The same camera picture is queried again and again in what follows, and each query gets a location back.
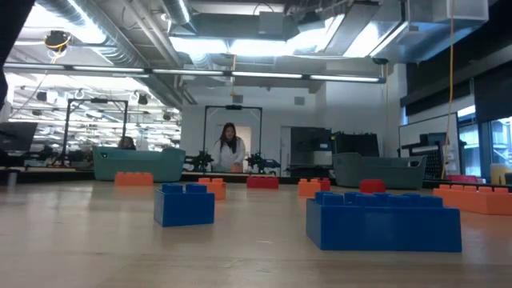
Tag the orange small square block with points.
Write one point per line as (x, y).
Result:
(219, 191)
(308, 188)

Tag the blue small square block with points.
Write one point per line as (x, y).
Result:
(184, 208)

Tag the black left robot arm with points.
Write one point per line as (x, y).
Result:
(10, 32)

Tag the black background robot arm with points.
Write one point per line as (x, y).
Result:
(202, 160)
(262, 162)

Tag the person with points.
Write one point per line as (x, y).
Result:
(228, 156)
(126, 142)

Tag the red long block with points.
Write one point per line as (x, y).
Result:
(262, 183)

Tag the black cabinet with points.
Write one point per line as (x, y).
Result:
(308, 142)
(356, 143)

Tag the red small square block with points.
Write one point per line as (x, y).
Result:
(326, 184)
(372, 186)

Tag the long ceiling light bar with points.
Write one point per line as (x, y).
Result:
(192, 72)

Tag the teal plastic bin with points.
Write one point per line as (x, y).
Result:
(136, 166)

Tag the dark grey-blue plastic bin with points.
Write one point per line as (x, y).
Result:
(380, 172)

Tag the orange long block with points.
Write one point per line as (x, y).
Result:
(476, 201)
(134, 179)

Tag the blue long block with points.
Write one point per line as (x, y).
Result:
(384, 228)

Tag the black perforated rack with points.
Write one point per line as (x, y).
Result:
(438, 166)

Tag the pink low container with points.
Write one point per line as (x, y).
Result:
(464, 178)

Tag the dark monitor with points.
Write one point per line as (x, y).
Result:
(16, 136)

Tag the yellow drum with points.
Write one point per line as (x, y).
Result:
(501, 174)

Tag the black gantry frame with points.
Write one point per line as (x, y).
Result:
(97, 100)
(233, 107)

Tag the black aluminium table frame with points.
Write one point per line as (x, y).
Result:
(40, 177)

